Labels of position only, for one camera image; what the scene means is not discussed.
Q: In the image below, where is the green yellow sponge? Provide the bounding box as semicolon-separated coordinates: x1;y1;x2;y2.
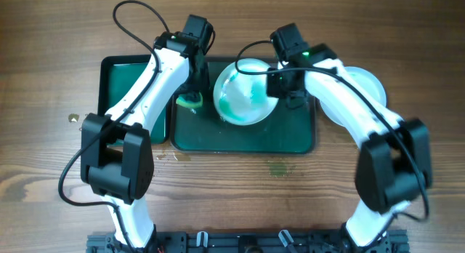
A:
175;92;203;109

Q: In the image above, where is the white plate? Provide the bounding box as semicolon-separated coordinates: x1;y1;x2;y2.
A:
213;58;278;126
320;66;387;127

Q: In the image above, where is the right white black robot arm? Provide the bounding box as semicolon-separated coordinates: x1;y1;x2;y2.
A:
267;23;432;252

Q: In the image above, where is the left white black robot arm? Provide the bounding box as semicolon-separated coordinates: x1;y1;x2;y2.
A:
79;31;216;252

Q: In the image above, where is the large dark green tray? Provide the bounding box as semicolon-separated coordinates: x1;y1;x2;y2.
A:
169;57;317;154

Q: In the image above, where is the small black water tray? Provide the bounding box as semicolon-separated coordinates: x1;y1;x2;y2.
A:
97;55;171;145

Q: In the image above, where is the left black camera cable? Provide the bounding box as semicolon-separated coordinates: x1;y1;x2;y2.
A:
57;0;171;252

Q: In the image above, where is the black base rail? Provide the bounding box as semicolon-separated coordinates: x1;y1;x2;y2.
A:
86;229;411;253

